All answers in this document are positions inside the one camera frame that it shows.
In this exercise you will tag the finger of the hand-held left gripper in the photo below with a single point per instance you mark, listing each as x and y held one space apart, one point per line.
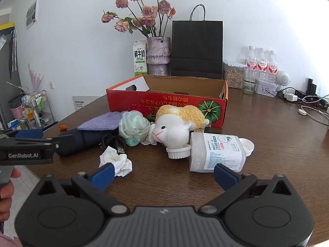
57 145
29 133

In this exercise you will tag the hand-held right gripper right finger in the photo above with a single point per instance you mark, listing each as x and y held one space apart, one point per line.
226 176

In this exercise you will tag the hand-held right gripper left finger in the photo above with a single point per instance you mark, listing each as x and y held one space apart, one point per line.
104 176

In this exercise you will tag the white tissue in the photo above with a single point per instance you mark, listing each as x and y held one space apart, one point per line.
115 162

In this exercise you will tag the white plastic bottle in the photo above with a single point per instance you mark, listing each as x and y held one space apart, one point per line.
218 149

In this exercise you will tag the dark navy umbrella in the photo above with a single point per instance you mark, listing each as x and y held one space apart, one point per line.
87 139

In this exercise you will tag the purple cloth pouch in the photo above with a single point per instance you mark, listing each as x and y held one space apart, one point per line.
100 122

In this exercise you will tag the translucent plastic cup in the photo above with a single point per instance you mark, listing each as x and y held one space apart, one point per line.
133 126

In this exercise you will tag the white and yellow plush sheep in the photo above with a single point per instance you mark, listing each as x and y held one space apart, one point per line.
174 130

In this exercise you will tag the orange cardboard box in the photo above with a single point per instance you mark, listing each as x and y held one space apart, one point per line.
180 103

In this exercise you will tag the person's left hand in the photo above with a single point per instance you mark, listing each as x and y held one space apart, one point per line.
6 203

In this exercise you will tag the small orange dried flower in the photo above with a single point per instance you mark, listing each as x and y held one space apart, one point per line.
62 127

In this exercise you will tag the pink bin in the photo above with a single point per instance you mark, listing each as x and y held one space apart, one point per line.
17 112

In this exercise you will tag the white round lid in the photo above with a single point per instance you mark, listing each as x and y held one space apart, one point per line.
248 146

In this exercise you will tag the white ribbed bottle cap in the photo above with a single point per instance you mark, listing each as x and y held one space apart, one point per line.
177 153

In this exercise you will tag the person's pink clothing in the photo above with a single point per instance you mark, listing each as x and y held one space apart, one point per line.
9 240

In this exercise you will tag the clear glass cup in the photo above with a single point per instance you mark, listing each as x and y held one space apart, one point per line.
249 85

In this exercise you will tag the white tin box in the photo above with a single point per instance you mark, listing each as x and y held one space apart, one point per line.
266 89

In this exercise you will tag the clear jar of seeds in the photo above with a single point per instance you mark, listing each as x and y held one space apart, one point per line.
233 77

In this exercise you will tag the white charger plug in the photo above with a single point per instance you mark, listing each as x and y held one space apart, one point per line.
290 97

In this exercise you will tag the black power adapter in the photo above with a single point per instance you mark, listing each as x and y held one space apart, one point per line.
300 93

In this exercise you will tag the white round speaker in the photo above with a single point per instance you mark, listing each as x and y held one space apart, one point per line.
283 78

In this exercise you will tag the red label water bottle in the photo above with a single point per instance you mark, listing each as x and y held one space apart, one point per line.
262 64
252 63
273 65

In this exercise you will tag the white and green milk carton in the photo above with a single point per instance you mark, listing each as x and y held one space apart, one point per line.
140 59

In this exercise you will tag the black upright device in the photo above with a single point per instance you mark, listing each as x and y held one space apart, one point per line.
311 86

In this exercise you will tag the black paper bag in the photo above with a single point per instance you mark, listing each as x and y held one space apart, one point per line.
196 46

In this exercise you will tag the purple textured vase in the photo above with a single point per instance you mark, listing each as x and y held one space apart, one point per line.
158 49

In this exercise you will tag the dried pink rose bouquet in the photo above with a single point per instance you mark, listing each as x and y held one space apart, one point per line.
147 11

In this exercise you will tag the white wall socket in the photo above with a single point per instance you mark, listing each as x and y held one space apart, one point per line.
52 84

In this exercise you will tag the wall poster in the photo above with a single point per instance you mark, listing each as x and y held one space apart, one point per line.
32 12

